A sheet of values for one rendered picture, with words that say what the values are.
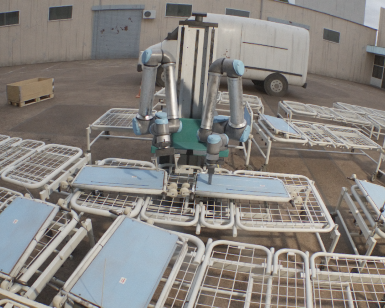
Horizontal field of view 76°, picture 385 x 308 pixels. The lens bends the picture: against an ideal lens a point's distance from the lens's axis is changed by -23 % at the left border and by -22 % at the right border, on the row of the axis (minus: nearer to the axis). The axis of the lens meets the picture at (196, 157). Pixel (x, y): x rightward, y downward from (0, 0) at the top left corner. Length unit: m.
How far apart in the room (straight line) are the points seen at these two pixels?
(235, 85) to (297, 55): 7.64
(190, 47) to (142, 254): 1.79
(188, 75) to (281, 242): 1.70
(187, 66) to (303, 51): 7.49
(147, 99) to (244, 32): 7.15
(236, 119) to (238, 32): 6.98
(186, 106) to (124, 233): 1.44
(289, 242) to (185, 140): 1.33
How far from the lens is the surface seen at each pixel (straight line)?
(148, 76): 2.35
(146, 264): 1.55
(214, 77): 2.28
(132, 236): 1.70
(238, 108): 2.39
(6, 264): 1.69
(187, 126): 2.72
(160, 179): 2.32
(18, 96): 7.87
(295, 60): 9.81
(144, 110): 2.46
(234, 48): 9.25
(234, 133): 2.51
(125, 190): 2.17
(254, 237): 2.74
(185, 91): 2.73
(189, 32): 2.68
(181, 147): 2.63
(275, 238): 2.79
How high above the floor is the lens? 1.63
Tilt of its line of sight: 23 degrees down
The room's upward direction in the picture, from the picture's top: 5 degrees clockwise
